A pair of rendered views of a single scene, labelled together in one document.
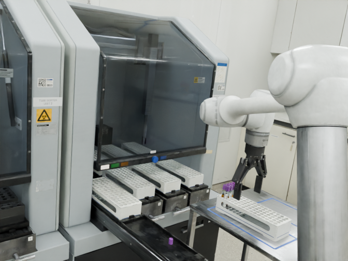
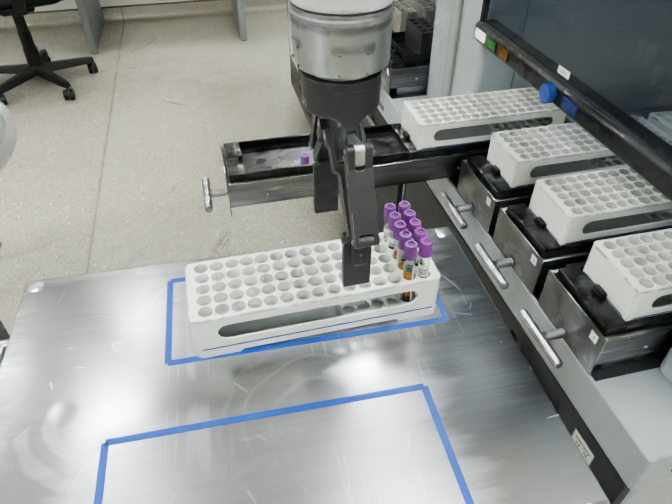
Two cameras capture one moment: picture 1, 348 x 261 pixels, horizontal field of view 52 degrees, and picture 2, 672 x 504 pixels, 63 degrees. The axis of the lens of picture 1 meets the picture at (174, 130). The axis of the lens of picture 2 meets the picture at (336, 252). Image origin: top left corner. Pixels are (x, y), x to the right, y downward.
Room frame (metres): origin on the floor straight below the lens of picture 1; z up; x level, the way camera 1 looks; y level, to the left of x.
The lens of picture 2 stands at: (1.57, -0.76, 1.33)
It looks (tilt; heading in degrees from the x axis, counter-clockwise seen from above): 41 degrees down; 119
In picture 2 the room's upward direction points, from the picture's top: straight up
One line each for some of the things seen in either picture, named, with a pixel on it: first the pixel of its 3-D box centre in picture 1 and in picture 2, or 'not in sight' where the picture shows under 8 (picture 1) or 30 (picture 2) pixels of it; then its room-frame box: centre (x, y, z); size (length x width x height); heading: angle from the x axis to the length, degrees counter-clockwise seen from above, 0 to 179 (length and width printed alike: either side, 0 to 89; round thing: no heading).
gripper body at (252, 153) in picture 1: (253, 155); (340, 111); (1.34, -0.32, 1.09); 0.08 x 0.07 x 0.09; 133
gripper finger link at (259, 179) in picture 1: (258, 184); (356, 258); (1.39, -0.37, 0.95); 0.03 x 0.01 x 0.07; 43
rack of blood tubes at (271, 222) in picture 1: (251, 214); (312, 289); (1.31, -0.34, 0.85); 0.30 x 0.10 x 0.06; 43
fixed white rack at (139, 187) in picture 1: (127, 182); (577, 152); (1.54, 0.19, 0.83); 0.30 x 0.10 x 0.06; 42
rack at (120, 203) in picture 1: (111, 198); (482, 119); (1.36, 0.23, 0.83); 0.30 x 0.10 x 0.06; 42
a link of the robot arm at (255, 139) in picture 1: (256, 137); (341, 35); (1.34, -0.32, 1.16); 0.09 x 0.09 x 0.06
